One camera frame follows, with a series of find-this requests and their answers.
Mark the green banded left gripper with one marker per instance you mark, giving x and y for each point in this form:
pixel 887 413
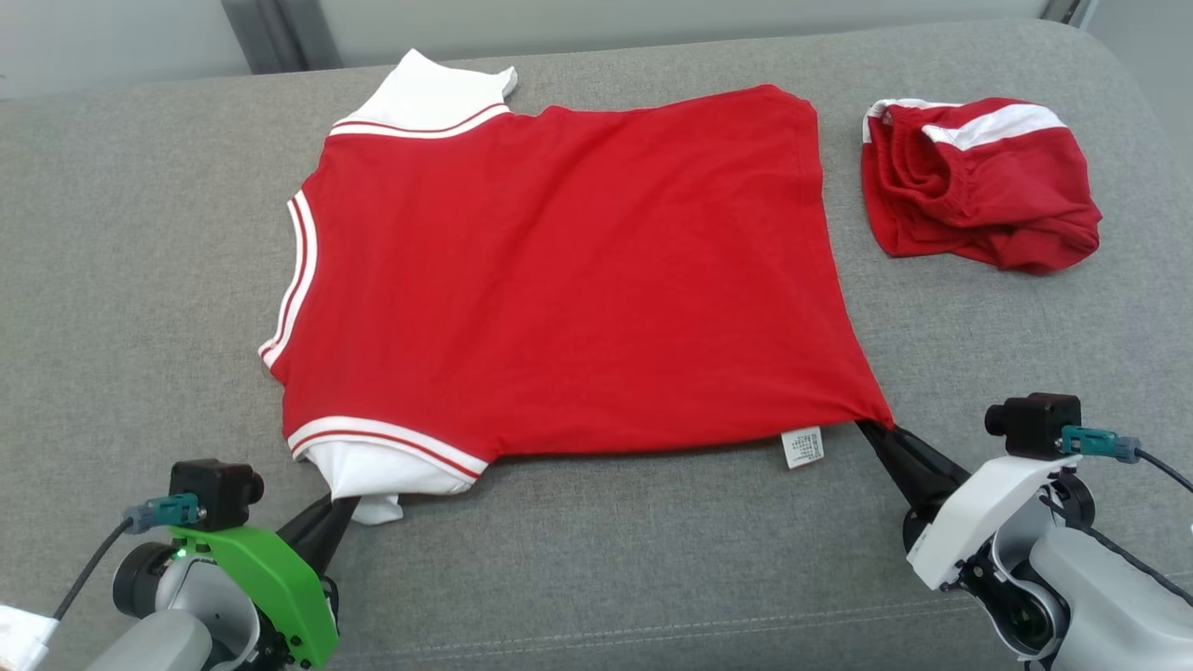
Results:
pixel 270 578

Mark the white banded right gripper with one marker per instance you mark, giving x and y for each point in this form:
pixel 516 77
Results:
pixel 979 513

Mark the red shorts with white stripes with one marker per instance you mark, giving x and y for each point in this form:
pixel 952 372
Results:
pixel 988 196

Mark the red jersey shirt white trim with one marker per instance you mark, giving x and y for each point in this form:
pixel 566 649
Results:
pixel 578 280

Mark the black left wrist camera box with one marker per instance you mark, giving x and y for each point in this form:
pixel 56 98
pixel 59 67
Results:
pixel 214 489

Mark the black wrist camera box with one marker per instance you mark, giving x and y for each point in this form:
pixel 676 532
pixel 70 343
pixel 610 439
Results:
pixel 1035 424
pixel 214 489

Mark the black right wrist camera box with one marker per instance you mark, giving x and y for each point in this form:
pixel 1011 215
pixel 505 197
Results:
pixel 1035 424

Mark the grey metal corner post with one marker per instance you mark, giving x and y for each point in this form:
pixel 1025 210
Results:
pixel 1067 9

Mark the grey metal partition post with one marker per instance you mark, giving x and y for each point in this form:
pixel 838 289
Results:
pixel 280 33

